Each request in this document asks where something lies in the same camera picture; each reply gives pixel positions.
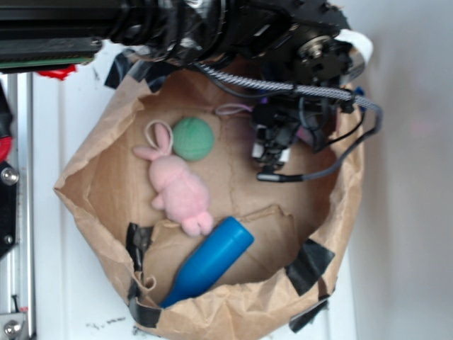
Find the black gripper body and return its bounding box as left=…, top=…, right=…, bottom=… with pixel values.
left=251, top=96, right=329, bottom=174

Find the green textured ball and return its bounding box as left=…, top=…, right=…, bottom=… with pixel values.
left=173, top=117, right=214, bottom=161

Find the brown paper bag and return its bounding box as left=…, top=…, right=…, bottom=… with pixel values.
left=55, top=71, right=364, bottom=339

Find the pink plush bunny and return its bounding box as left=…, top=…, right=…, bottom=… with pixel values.
left=133, top=120, right=214, bottom=237

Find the blue plastic bottle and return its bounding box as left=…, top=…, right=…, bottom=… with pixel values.
left=160, top=217, right=254, bottom=308

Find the gray braided cable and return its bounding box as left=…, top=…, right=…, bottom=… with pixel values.
left=193, top=62, right=385, bottom=183

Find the aluminium frame rail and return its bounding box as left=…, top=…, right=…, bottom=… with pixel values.
left=1, top=74, right=36, bottom=339

